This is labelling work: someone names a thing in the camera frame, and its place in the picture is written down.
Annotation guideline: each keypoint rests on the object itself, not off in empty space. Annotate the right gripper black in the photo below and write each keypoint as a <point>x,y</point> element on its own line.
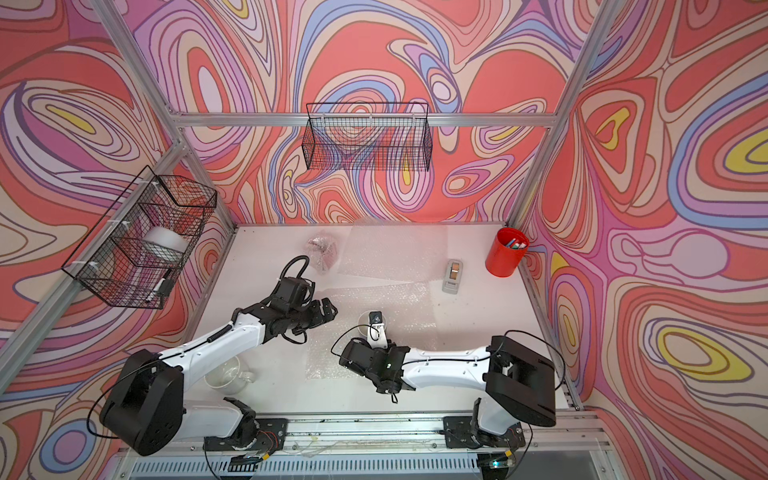
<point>390,346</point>

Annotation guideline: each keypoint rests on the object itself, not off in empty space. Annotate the bubble wrap sheet around mug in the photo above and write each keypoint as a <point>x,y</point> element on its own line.
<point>323,263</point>

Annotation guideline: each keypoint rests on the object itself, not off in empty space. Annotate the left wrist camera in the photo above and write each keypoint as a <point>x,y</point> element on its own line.
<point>295,291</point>

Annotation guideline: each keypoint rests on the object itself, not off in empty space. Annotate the flat bubble wrap sheet stack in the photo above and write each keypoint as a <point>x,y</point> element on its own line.
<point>409,253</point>

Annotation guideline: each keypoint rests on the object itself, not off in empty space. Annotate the black marker in basket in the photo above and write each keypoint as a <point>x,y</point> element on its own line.
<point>162,289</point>

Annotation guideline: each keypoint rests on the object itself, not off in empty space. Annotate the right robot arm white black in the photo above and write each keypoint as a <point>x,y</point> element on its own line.
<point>518,383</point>

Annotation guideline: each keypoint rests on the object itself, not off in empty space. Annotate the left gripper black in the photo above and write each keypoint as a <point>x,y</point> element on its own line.
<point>319,317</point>

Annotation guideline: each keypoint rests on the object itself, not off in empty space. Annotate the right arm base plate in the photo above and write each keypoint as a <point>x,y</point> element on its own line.
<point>463,432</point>

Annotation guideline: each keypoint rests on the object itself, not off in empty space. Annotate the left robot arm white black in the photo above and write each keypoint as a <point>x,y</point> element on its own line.
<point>146,407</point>

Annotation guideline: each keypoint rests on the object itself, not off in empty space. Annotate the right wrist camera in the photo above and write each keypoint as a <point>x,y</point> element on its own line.
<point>376,336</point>

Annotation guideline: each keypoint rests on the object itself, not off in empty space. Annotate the red pen holder cup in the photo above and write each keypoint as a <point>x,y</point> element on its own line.
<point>507,250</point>

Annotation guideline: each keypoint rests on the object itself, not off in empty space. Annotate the black wire basket back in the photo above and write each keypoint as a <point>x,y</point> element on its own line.
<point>368,136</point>

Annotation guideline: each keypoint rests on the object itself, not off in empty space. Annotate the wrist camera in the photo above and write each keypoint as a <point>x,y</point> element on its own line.
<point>376,336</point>
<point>295,291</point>

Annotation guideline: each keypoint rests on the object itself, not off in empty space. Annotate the red mug black handle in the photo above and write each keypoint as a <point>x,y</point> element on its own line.
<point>320,245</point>

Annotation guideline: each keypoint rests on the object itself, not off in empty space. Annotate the lavender ceramic mug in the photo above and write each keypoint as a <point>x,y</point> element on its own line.
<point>367,318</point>

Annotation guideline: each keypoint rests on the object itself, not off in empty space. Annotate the black wire basket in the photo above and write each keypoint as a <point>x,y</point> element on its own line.
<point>119,267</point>
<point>368,136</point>

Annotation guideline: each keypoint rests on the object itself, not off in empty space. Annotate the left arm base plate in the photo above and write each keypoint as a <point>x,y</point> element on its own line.
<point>266,435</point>

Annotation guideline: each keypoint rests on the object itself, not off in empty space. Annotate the black wire basket left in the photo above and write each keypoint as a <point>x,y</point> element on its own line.
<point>119,267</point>

